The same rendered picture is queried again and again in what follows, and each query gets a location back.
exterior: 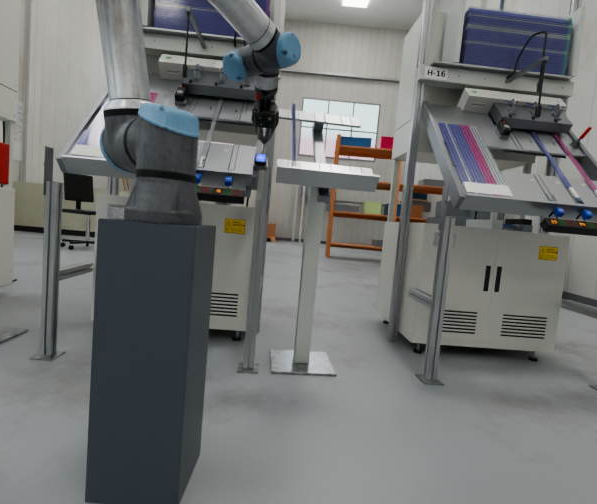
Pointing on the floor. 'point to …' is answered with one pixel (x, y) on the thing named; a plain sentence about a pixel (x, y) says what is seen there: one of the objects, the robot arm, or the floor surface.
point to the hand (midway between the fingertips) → (264, 139)
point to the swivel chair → (78, 190)
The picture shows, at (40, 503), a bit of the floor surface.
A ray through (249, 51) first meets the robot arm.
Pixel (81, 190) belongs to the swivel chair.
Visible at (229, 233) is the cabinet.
